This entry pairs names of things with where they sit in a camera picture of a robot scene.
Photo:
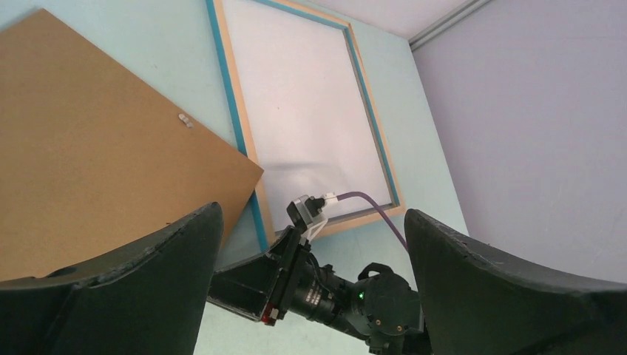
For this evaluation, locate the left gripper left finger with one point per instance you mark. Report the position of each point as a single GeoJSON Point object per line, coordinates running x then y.
{"type": "Point", "coordinates": [147, 297]}

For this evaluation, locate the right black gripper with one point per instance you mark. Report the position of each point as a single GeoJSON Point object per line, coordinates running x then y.
{"type": "Point", "coordinates": [380, 308]}

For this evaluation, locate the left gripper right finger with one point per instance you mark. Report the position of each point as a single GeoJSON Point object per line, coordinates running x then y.
{"type": "Point", "coordinates": [478, 299]}

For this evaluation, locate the brown cardboard backing board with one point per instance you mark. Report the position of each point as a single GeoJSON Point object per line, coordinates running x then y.
{"type": "Point", "coordinates": [92, 157]}

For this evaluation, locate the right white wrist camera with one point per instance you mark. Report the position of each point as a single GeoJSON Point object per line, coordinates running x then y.
{"type": "Point", "coordinates": [306, 214]}

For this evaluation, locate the aluminium rail frame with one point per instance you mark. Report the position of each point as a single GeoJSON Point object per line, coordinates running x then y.
{"type": "Point", "coordinates": [446, 22]}

